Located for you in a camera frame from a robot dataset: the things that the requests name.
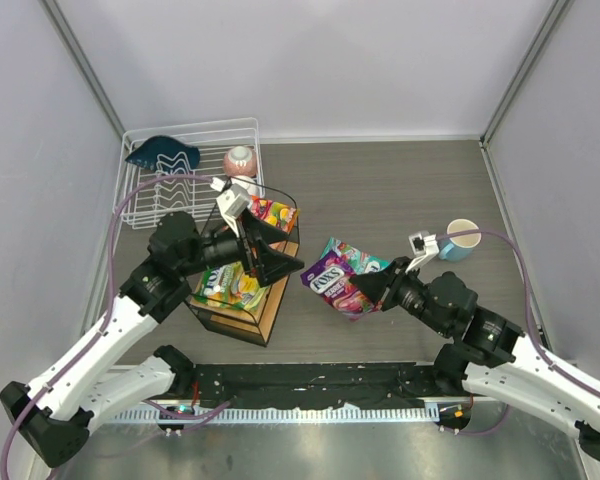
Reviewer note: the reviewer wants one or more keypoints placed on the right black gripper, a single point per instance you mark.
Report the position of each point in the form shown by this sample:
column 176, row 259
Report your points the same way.
column 391, row 285

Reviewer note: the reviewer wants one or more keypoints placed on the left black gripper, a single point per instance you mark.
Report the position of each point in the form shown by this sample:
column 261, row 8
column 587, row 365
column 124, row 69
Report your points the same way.
column 249, row 249

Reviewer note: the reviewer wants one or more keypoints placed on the teal Fox's candy bag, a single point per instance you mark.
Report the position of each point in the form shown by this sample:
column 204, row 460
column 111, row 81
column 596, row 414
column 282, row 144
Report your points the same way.
column 359, row 261

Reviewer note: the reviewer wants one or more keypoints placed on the orange Fox's fruits candy bag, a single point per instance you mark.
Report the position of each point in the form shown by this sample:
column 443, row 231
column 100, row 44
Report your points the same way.
column 277, row 214

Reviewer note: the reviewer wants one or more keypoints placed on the purple Fox's berries candy bag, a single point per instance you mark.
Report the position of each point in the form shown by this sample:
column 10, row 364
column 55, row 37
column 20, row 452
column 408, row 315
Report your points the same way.
column 330, row 278

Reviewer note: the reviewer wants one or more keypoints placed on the green Fox's candy bag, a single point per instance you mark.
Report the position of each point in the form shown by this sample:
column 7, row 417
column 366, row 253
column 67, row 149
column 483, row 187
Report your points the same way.
column 229, row 287

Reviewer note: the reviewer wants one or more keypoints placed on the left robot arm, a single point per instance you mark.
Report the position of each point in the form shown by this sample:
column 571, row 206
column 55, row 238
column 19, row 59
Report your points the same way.
column 58, row 411

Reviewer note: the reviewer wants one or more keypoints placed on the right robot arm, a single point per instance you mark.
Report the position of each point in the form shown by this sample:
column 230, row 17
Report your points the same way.
column 490, row 356

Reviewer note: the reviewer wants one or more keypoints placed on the white cup in rack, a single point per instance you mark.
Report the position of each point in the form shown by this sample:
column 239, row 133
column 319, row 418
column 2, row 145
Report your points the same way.
column 249, row 184

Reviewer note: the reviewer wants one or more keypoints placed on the light blue mug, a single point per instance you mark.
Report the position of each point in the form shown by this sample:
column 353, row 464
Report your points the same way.
column 454, row 249

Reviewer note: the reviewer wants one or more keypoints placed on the pink ceramic bowl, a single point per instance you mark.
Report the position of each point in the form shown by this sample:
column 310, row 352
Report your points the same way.
column 240, row 160

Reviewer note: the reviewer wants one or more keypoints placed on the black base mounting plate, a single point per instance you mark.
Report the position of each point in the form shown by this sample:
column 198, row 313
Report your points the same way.
column 318, row 386

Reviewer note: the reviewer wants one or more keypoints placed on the dark blue plate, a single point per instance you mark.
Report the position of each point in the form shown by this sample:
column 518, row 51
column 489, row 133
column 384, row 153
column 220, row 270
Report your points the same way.
column 164, row 153

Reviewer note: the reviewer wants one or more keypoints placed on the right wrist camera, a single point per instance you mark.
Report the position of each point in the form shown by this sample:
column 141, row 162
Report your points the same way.
column 424, row 247

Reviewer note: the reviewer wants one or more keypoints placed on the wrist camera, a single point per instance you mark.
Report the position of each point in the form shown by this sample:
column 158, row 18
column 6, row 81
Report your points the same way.
column 424, row 247
column 231, row 202

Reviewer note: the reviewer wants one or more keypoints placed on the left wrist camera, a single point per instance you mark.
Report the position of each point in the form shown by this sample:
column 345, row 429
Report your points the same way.
column 231, row 202

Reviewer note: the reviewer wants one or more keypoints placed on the black wire wooden shelf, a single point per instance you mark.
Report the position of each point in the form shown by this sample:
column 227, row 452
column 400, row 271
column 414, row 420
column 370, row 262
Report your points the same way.
column 253, row 327

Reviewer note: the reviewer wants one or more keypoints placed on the white wire dish rack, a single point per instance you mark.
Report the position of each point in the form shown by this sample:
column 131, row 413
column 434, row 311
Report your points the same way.
column 183, row 189

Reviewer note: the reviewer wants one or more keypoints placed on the white slotted cable duct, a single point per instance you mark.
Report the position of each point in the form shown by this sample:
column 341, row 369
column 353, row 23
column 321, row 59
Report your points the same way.
column 348, row 413

